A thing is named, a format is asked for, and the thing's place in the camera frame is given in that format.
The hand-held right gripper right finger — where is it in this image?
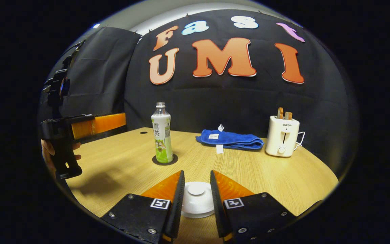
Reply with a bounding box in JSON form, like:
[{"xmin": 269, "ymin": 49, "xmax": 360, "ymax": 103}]
[{"xmin": 210, "ymin": 170, "xmax": 298, "ymax": 242}]

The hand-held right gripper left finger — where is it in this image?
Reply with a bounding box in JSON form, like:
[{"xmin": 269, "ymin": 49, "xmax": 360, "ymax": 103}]
[{"xmin": 100, "ymin": 170, "xmax": 186, "ymax": 244}]

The white teacup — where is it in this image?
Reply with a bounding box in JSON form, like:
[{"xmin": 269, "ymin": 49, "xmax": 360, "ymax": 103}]
[{"xmin": 181, "ymin": 203, "xmax": 215, "ymax": 219}]

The dark round coaster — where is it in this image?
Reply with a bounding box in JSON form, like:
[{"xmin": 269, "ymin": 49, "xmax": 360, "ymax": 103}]
[{"xmin": 152, "ymin": 154, "xmax": 178, "ymax": 166}]

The water bottle white green label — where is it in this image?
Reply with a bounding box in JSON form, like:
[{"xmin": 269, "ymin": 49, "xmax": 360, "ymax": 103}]
[{"xmin": 151, "ymin": 102, "xmax": 174, "ymax": 164}]

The blue towel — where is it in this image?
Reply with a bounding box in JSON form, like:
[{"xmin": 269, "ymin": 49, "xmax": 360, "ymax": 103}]
[{"xmin": 196, "ymin": 124, "xmax": 265, "ymax": 154}]

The white toaster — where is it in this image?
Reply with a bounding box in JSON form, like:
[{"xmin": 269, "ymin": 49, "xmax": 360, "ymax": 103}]
[{"xmin": 265, "ymin": 116, "xmax": 300, "ymax": 157}]

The white toaster cable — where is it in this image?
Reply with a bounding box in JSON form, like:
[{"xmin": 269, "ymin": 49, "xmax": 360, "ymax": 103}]
[{"xmin": 294, "ymin": 131, "xmax": 306, "ymax": 151}]

